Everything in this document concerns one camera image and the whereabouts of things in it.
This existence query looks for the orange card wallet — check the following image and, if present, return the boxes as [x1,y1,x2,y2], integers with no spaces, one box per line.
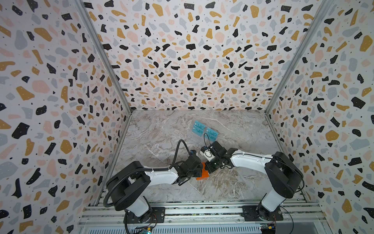
[196,162,209,180]

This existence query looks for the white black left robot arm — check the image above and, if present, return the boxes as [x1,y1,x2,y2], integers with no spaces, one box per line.
[103,150,204,222]

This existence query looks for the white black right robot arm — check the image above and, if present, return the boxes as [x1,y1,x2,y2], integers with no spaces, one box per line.
[200,141,303,213]

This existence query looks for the teal VIP card right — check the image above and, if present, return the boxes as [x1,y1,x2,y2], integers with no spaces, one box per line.
[205,127,219,141]

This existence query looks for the teal vip card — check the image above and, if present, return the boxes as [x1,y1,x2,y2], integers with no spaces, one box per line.
[192,121,206,137]
[205,127,219,141]

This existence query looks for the clear acrylic card display stand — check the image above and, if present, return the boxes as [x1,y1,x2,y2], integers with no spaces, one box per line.
[191,121,214,147]

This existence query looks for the teal VIP card left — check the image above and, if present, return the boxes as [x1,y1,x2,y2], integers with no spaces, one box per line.
[192,121,206,137]

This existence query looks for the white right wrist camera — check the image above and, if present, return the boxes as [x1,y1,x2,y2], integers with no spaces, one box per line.
[200,146,215,161]

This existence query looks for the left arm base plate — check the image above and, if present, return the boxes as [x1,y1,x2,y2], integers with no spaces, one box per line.
[123,207,166,224]

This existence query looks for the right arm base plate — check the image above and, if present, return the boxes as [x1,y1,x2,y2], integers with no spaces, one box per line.
[242,204,283,221]

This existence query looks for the black corrugated cable conduit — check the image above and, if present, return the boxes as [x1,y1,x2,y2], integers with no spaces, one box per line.
[103,139,191,208]

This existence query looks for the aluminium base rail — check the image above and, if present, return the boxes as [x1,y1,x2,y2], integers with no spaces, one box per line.
[77,199,331,234]

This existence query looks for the aluminium left corner post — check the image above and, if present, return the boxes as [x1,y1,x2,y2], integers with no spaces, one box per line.
[71,0,132,114]

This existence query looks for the aluminium corner post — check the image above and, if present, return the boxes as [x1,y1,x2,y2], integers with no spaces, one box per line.
[264,0,337,115]
[71,0,132,114]

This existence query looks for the aluminium right corner post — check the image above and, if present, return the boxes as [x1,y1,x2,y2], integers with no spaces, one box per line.
[264,0,337,115]

